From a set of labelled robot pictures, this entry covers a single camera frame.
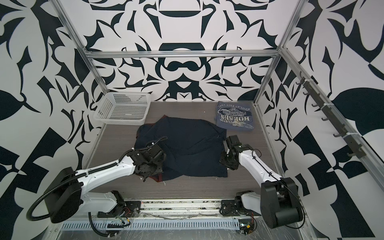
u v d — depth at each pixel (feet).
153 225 2.13
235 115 3.57
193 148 3.09
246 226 2.34
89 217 2.30
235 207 2.44
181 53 2.87
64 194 1.34
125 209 2.39
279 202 1.35
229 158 2.43
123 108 3.78
